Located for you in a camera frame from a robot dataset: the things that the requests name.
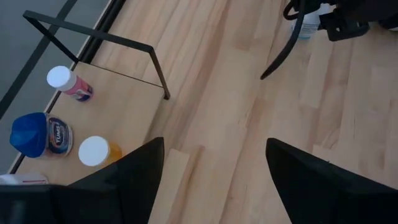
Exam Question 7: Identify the black metal shelf frame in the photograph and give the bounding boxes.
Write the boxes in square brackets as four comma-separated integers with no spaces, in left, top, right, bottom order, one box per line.
[22,9,171,101]

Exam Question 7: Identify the white aspirin bottle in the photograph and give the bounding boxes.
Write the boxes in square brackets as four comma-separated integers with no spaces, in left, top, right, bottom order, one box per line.
[0,173,50,187]

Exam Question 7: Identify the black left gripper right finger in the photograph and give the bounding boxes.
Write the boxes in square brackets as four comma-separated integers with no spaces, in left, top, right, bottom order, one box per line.
[266,138,398,224]

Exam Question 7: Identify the blue-capped Tums bottle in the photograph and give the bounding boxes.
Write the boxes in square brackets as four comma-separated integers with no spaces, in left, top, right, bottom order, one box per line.
[9,111,74,159]

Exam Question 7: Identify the wooden shelf board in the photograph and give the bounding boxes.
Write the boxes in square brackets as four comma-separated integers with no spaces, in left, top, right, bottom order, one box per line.
[7,61,165,187]

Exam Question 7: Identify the white bottle blue bands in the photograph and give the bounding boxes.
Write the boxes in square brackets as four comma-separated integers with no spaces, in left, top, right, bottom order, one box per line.
[291,2,330,40]

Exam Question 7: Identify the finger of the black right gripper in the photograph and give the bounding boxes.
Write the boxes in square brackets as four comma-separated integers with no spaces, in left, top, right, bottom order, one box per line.
[260,0,308,81]

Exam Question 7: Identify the pink bottle white cap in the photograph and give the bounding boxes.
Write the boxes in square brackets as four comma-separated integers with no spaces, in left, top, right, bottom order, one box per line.
[46,65,95,103]

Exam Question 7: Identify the black table rig frame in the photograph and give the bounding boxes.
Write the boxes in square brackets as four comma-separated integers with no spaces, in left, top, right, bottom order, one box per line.
[7,0,127,175]

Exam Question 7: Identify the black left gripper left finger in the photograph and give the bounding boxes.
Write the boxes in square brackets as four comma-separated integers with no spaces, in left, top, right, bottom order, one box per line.
[67,137,165,224]

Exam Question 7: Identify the orange vial white cap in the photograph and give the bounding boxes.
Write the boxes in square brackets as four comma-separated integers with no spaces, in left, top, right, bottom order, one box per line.
[77,135,124,168]

